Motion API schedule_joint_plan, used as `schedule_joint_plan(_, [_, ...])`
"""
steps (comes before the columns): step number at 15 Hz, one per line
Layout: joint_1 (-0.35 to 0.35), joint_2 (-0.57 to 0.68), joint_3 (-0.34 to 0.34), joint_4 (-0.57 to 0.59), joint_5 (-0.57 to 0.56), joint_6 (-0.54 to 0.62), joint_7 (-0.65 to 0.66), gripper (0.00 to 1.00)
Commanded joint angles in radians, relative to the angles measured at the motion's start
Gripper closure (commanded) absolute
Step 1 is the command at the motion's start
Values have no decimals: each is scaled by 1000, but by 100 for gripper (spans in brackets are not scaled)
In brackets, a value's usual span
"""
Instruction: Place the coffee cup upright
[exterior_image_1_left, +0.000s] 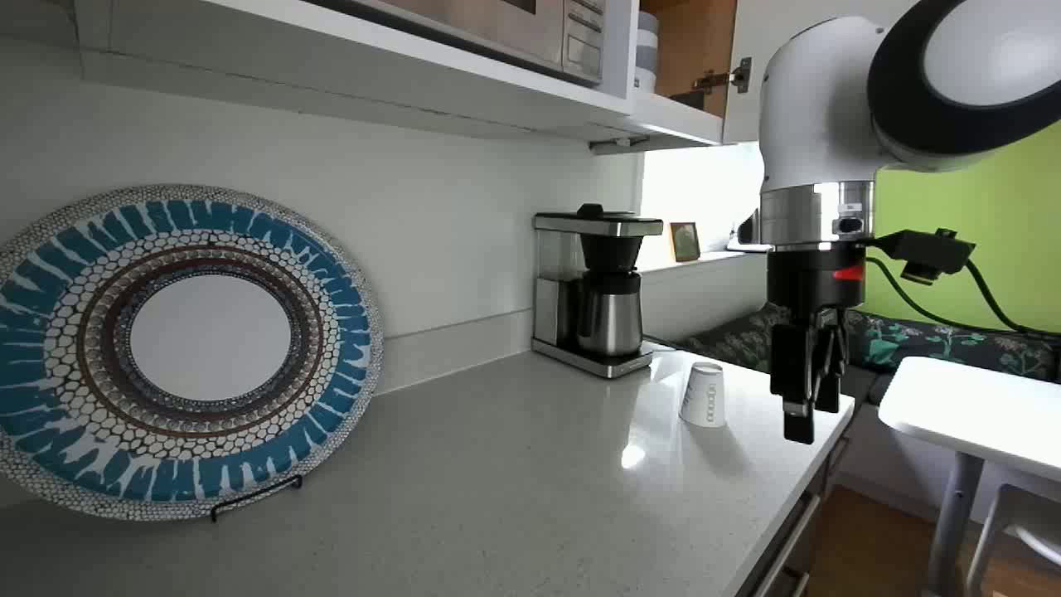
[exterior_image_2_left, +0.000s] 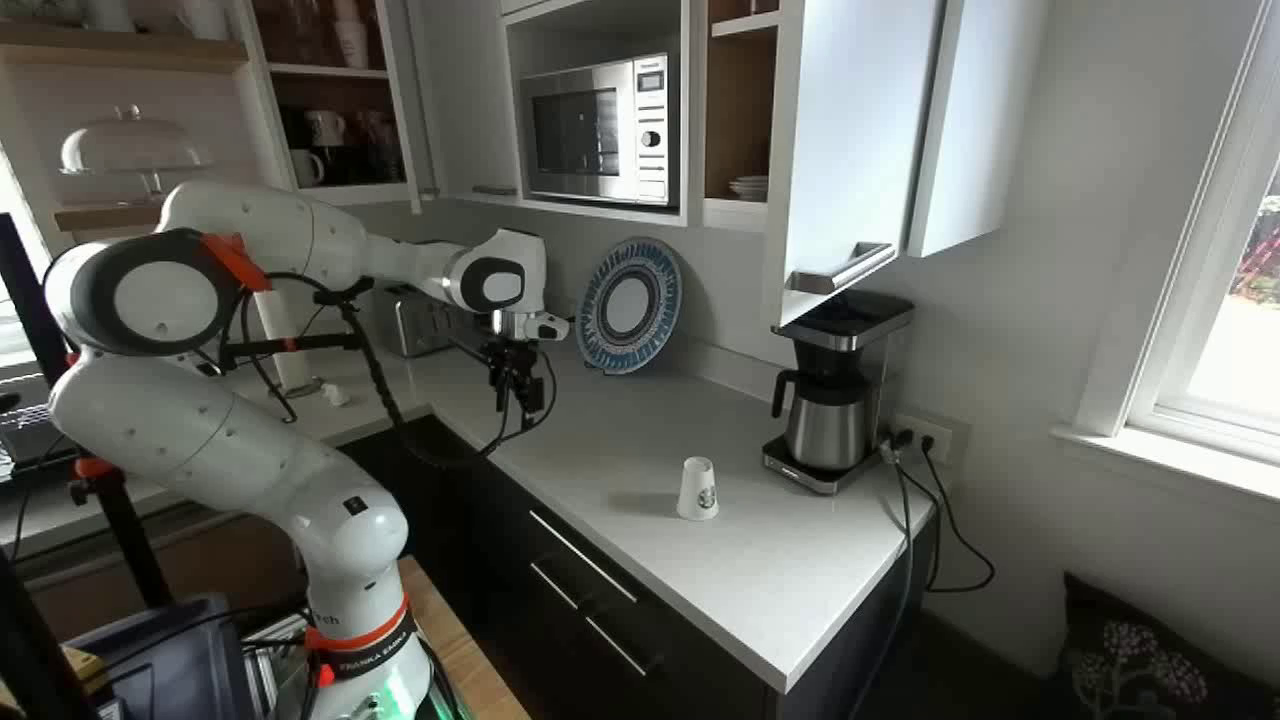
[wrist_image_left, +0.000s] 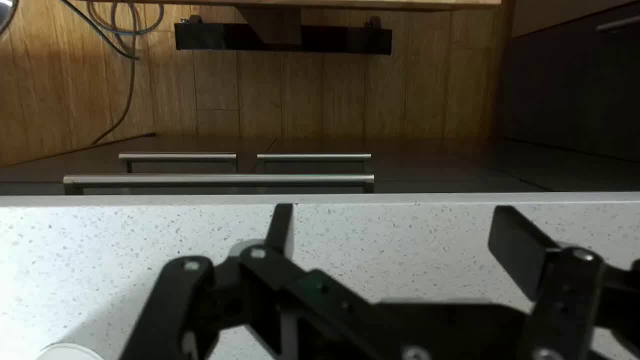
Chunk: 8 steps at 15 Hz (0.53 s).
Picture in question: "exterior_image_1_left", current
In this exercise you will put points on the patterned green bench cushion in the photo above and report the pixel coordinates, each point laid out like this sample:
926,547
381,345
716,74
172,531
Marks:
949,349

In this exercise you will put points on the counter drawer front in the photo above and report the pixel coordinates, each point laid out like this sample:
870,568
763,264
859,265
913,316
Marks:
800,520

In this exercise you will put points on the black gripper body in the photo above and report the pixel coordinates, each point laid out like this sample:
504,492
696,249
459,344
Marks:
814,282

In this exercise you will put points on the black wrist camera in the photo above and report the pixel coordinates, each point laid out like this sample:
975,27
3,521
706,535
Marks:
926,252

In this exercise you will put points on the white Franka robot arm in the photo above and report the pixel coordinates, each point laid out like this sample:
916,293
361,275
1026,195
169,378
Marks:
818,101

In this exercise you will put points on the white wall cabinet shelf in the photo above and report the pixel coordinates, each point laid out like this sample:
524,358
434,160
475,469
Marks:
441,95

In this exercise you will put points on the stacked white containers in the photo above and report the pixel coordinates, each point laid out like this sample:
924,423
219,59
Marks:
646,51

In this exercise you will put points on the stainless steel microwave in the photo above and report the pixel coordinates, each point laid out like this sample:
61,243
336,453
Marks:
485,27

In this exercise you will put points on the small picture frame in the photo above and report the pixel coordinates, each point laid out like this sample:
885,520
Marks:
683,241

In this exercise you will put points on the blue patterned decorative plate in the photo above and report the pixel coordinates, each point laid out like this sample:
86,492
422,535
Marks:
66,353

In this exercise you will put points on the grey chair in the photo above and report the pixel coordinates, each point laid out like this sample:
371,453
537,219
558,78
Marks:
1021,535

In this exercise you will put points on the white paper coffee cup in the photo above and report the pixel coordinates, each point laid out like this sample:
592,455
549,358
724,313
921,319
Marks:
704,397

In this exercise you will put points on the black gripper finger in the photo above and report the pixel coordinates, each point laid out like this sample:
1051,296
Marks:
797,387
829,366

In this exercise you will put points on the under-cabinet light bar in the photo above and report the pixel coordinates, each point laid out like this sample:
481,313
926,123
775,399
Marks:
642,141

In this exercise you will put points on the white side table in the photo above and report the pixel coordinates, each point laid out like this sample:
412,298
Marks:
973,416

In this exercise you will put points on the stainless steel coffee maker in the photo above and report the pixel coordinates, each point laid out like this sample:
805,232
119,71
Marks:
602,298

